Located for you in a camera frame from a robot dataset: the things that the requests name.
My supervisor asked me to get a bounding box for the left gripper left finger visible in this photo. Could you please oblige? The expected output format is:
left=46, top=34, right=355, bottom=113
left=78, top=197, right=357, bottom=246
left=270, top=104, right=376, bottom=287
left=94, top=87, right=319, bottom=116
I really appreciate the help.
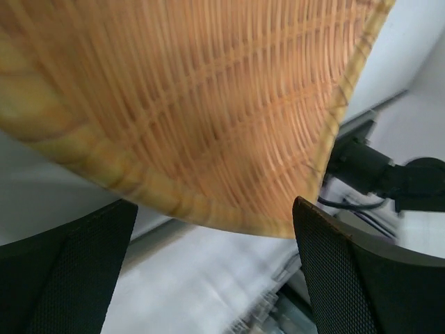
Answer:
left=1, top=200, right=138, bottom=333

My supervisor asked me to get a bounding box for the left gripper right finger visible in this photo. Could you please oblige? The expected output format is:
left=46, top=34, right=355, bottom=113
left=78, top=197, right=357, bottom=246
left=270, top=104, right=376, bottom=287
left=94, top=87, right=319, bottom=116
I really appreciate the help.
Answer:
left=292, top=197, right=444, bottom=333

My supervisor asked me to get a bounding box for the woven bamboo triangular plate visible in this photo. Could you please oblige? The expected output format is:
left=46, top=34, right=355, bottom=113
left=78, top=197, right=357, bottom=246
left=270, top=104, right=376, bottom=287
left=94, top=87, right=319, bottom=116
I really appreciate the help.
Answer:
left=1, top=1, right=394, bottom=239

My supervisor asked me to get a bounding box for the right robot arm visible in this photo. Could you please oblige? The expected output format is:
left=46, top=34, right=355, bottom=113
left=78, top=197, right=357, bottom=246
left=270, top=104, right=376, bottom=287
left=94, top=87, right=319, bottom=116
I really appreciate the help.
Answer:
left=325, top=138, right=444, bottom=214

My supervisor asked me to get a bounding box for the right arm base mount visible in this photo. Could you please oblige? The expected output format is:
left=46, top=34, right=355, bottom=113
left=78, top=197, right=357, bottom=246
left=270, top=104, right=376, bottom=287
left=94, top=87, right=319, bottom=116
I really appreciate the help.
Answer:
left=231, top=253, right=317, bottom=333

